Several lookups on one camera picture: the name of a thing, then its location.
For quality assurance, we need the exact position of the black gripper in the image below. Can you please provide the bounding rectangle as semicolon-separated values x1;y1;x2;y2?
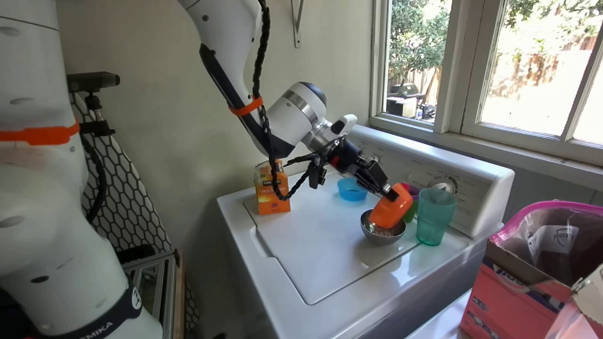
324;137;404;203

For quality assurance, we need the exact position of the orange plastic bowl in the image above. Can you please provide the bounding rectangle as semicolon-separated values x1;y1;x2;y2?
366;181;417;233

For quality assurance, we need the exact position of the blue plastic bowl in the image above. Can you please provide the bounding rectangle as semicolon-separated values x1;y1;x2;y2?
336;177;370;203

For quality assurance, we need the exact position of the silver metal bowl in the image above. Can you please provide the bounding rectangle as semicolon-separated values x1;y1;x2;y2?
358;209;407;247

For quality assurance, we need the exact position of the teal plastic cup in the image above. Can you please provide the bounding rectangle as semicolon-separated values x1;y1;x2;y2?
415;184;458;248

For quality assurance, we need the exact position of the white washing machine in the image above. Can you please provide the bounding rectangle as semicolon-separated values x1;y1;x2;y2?
215;122;517;339

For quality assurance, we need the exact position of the orange Kirkland box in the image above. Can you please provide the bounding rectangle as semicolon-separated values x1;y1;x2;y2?
253;160;294;218

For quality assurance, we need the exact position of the white framed window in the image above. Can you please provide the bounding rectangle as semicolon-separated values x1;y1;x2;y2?
368;0;603;169

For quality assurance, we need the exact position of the pink storage bin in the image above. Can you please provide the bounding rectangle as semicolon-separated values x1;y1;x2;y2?
458;198;603;339

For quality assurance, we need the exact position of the honeycomb mesh ironing board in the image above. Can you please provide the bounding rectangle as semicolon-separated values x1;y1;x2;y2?
68;92;179;258

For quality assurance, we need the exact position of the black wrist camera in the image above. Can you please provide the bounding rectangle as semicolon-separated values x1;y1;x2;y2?
306;156;330;192

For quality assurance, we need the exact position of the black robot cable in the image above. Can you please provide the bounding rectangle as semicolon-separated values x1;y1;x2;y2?
249;0;328;203

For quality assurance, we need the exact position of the metal frame rack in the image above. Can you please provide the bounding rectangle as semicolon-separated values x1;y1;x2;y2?
117;245;189;339

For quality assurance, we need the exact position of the black camera on stand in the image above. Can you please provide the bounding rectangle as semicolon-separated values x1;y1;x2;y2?
66;70;123;137

